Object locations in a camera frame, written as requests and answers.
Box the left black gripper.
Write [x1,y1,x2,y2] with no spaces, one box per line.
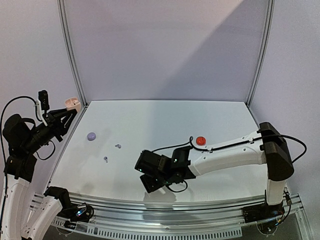
[22,106,76,152]

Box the pink-white earbud charging case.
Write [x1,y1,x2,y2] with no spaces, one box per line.
[64,97,82,113]

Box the red earbud charging case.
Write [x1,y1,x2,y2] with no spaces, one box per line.
[195,136,206,146]

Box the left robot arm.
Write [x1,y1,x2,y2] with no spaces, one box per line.
[0,108,77,240]

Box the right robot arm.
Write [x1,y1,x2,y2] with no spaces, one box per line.
[134,122,294,218]

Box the purple earbud charging case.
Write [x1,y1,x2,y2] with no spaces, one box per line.
[86,132,97,141]

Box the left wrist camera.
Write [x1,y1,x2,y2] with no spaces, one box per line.
[35,90,50,126]

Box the left aluminium corner post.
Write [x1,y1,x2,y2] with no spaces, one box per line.
[56,0,89,107]

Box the aluminium corner post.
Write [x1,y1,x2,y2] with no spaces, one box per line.
[56,0,89,107]
[245,0,275,108]

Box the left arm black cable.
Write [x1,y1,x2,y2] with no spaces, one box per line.
[0,96,57,226]

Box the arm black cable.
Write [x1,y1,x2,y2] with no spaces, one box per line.
[0,96,57,226]
[151,134,308,193]

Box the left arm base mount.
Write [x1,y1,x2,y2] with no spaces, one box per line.
[57,202,95,223]

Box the aluminium front rail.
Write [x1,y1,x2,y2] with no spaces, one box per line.
[44,194,313,240]

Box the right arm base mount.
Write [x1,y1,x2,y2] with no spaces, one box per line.
[241,201,291,226]

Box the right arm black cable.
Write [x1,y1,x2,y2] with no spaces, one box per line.
[151,134,308,193]

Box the right aluminium corner post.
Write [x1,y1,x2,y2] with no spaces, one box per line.
[245,0,275,108]

